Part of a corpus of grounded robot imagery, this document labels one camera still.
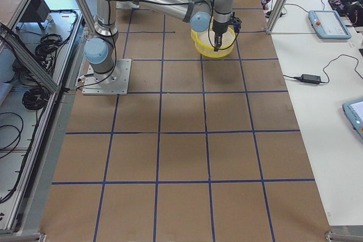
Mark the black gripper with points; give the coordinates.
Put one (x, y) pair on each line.
(219, 29)

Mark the yellow steamer top layer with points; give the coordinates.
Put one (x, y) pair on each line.
(202, 49)

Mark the yellow steamer layer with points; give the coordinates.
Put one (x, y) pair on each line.
(202, 49)
(195, 38)

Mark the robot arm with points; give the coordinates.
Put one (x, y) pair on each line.
(211, 16)

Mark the white steamer liner cloth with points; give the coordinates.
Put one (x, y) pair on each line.
(207, 39)

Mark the yellow steamer bottom layer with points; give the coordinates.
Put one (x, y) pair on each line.
(195, 38)

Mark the black power adapter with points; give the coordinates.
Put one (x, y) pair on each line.
(312, 79)

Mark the teach pendant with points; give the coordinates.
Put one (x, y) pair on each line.
(328, 25)
(353, 112)

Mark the aluminium frame post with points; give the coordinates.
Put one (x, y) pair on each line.
(279, 1)

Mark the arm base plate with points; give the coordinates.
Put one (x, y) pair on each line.
(116, 84)

